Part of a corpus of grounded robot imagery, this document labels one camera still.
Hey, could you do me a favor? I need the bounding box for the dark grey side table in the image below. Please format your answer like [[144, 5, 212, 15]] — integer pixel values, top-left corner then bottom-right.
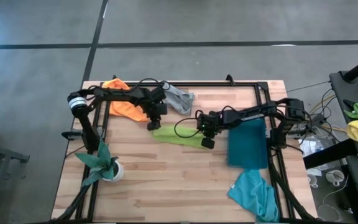
[[329, 70, 358, 224]]

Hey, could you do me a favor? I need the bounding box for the black power strip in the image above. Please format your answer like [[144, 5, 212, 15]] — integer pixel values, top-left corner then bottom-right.
[[303, 113, 328, 136]]

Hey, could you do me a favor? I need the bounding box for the clear plastic bag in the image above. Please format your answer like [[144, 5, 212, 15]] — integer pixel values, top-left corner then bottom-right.
[[299, 136, 331, 157]]

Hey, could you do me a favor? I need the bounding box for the white mug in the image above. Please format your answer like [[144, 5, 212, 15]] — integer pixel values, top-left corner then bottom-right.
[[325, 169, 346, 187], [307, 173, 320, 189]]

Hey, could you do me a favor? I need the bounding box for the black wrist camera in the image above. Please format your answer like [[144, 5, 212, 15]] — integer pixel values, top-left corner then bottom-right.
[[147, 120, 162, 131], [201, 137, 216, 149]]

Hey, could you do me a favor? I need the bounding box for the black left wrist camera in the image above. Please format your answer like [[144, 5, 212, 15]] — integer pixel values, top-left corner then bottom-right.
[[147, 120, 162, 131]]

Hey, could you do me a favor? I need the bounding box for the lime green microfiber towel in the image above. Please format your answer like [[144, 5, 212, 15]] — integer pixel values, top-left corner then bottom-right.
[[152, 124, 206, 149]]

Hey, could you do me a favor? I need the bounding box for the green artificial plant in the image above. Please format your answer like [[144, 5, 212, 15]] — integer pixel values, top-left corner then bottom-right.
[[75, 138, 120, 187]]

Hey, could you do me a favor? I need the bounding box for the turquoise microfiber towel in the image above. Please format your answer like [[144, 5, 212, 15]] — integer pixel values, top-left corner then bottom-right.
[[227, 169, 280, 223]]

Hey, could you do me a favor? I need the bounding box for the thin grey cable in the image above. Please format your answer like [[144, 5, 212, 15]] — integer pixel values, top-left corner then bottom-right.
[[286, 80, 331, 93]]

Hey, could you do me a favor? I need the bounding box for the teal plastic basket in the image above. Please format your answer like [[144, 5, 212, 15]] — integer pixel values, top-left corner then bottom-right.
[[227, 118, 269, 170]]

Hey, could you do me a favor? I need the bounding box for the grey microfiber towel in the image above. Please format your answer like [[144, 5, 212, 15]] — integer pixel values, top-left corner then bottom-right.
[[163, 82, 195, 115]]

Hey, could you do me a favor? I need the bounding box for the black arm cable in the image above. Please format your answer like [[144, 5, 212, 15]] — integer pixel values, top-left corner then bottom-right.
[[174, 109, 203, 139], [129, 77, 170, 91]]

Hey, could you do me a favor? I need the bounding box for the white plant pot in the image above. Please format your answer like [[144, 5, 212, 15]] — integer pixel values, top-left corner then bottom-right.
[[103, 160, 125, 184]]

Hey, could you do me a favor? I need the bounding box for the black desk crossbar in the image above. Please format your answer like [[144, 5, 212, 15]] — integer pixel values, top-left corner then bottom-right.
[[303, 138, 358, 169]]

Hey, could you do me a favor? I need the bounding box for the orange microfiber towel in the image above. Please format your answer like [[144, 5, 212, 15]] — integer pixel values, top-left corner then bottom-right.
[[101, 78, 150, 122]]

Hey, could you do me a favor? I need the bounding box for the grey metal stand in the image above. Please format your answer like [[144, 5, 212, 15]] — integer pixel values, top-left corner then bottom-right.
[[0, 139, 30, 224]]

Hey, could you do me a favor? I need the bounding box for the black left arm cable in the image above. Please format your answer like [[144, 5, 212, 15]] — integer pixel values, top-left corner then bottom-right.
[[129, 77, 170, 91]]

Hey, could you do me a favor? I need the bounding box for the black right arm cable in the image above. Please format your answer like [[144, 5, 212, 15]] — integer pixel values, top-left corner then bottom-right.
[[174, 109, 203, 139]]

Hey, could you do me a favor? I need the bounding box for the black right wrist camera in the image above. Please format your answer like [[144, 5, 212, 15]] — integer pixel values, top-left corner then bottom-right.
[[201, 137, 216, 149]]

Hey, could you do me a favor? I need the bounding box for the black aluminium table frame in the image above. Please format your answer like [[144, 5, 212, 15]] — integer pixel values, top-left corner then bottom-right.
[[50, 74, 318, 224]]

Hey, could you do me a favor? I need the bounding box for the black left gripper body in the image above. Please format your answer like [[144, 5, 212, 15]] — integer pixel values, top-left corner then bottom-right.
[[147, 86, 169, 122]]

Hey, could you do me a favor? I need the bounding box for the black floor cable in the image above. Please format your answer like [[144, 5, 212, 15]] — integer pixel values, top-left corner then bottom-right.
[[320, 88, 338, 125]]

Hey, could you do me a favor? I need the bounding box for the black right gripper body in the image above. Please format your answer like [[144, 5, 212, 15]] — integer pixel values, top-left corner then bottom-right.
[[196, 111, 225, 139]]

